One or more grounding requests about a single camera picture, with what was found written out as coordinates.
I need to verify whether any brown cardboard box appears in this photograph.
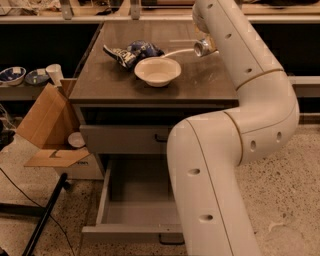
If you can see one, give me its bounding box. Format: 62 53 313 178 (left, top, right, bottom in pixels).
16 84 90 168

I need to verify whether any blue chip bag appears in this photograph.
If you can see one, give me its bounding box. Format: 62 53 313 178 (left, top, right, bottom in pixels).
103 40 164 70

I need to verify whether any white paper cup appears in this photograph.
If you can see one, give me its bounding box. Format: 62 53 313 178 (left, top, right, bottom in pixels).
46 64 64 86

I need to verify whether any black drawer handle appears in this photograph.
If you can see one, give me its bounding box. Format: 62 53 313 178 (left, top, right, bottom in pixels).
154 134 168 143
158 233 185 246

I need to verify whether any blue white bowl left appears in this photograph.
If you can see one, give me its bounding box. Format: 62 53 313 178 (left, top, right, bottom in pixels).
0 66 26 86

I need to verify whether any open middle drawer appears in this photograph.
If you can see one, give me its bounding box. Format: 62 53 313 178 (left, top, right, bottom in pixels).
82 155 183 243

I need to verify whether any blue bowl with card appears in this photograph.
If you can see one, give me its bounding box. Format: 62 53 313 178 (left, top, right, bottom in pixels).
25 68 50 86

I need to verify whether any silver blue redbull can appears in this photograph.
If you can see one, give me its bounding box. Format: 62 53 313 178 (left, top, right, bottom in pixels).
194 38 217 57

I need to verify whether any black upper drawer handle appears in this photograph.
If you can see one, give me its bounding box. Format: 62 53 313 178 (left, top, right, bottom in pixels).
154 134 168 143

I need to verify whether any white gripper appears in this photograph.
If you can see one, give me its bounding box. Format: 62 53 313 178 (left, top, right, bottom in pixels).
192 3 209 34

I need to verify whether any white box under cardboard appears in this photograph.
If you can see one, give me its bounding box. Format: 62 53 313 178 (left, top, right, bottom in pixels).
54 154 103 180

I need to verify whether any grey drawer cabinet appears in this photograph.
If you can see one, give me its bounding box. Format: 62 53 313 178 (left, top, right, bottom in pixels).
70 20 238 169

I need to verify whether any upper grey drawer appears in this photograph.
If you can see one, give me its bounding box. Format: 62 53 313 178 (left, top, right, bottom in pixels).
80 125 170 154

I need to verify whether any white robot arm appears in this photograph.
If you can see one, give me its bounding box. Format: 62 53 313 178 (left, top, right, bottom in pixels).
167 0 299 256

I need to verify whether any black metal stand leg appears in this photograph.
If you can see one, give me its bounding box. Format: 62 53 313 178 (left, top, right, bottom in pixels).
0 173 69 256

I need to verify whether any black lower drawer handle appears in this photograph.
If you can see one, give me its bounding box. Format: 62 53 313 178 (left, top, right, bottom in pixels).
158 233 185 246

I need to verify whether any black floor cable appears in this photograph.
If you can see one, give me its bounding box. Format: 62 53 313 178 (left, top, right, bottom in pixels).
0 166 77 256

